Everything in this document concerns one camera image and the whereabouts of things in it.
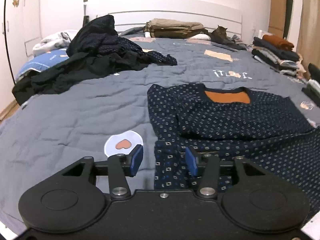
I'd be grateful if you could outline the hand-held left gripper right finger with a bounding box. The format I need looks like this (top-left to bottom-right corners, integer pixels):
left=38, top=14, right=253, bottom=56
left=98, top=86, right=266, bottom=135
left=185, top=147, right=263, bottom=200

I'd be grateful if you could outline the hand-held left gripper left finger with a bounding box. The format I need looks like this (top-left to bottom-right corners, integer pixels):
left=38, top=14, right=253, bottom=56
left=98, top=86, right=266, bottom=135
left=61, top=144, right=144, bottom=200

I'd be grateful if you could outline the navy dotted sweater orange lining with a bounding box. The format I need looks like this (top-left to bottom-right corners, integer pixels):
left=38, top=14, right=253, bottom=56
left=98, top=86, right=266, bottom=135
left=147, top=83, right=320, bottom=198

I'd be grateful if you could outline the pile of dark clothes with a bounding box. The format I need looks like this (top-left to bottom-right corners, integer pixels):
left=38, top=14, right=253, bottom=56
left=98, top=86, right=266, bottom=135
left=67, top=14, right=178, bottom=67

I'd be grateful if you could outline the rust-topped folded clothes stack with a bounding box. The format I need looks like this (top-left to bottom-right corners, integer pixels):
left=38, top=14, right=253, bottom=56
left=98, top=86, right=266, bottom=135
left=251, top=34, right=300, bottom=72

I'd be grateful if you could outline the grey patchwork quilt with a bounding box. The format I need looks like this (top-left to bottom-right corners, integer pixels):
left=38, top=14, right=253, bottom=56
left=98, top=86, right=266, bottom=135
left=0, top=34, right=320, bottom=230

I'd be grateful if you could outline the black garment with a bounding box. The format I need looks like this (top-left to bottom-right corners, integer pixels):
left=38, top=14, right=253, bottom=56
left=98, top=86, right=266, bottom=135
left=12, top=51, right=149, bottom=105

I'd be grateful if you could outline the small dark grey cloth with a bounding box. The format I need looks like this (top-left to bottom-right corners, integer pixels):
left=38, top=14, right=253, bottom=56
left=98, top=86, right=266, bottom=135
left=212, top=43, right=238, bottom=52

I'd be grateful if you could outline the dark crumpled garment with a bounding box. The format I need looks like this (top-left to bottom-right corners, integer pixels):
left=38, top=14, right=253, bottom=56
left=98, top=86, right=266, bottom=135
left=225, top=39, right=247, bottom=50

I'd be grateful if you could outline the dark grey pillow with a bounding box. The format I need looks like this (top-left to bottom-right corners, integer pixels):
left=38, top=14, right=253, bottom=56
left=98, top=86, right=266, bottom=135
left=117, top=26, right=147, bottom=37

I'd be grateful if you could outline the folded brown blanket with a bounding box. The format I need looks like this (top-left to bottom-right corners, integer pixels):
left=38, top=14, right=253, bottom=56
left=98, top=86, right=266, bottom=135
left=146, top=27, right=209, bottom=39

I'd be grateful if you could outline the tabby cat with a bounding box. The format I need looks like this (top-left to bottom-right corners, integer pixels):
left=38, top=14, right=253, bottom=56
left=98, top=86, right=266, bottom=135
left=210, top=25, right=237, bottom=44

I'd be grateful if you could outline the cream folded blanket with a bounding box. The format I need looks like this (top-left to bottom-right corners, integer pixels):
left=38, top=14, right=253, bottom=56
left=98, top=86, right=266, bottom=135
left=296, top=54, right=305, bottom=74

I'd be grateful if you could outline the light grey hoodie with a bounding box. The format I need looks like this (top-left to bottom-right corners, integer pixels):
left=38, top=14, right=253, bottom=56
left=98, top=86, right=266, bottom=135
left=32, top=29, right=80, bottom=57

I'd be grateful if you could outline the white bed headboard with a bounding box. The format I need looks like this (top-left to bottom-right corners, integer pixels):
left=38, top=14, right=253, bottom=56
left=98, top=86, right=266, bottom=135
left=107, top=11, right=243, bottom=42

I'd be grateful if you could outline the dark upright board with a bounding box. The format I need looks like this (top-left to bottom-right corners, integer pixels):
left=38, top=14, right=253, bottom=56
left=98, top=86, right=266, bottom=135
left=283, top=0, right=294, bottom=39

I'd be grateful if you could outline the tall cardboard box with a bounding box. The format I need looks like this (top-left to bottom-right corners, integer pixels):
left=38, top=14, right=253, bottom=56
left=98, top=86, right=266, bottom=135
left=268, top=0, right=288, bottom=37

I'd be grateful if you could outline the beige curtain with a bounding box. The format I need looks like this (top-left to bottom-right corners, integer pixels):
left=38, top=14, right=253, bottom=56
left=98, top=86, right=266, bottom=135
left=299, top=0, right=320, bottom=68

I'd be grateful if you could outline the white wardrobe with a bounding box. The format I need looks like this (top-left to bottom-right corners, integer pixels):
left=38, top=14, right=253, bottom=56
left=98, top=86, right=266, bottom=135
left=0, top=0, right=43, bottom=58

